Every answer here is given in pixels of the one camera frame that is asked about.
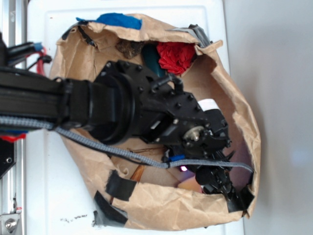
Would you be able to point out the brown paper bag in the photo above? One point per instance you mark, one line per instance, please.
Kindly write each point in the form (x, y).
(156, 202)

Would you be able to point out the aluminium frame rail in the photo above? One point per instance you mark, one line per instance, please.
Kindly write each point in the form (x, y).
(13, 26)

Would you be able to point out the dark green oval object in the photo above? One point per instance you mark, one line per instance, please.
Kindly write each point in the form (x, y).
(151, 57)

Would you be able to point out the brown rough rock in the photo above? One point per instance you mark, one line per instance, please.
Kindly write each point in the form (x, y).
(130, 49)

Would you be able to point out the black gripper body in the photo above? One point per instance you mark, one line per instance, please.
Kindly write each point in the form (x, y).
(175, 120)

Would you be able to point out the small brown wooden stick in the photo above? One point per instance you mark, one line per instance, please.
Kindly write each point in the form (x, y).
(138, 173)

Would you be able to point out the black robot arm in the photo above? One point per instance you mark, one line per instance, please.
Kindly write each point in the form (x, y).
(127, 112)

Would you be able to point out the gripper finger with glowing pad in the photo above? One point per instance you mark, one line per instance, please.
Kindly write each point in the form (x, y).
(208, 104)
(215, 180)

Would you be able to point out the red crumpled paper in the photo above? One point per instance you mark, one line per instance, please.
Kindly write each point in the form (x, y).
(175, 57)

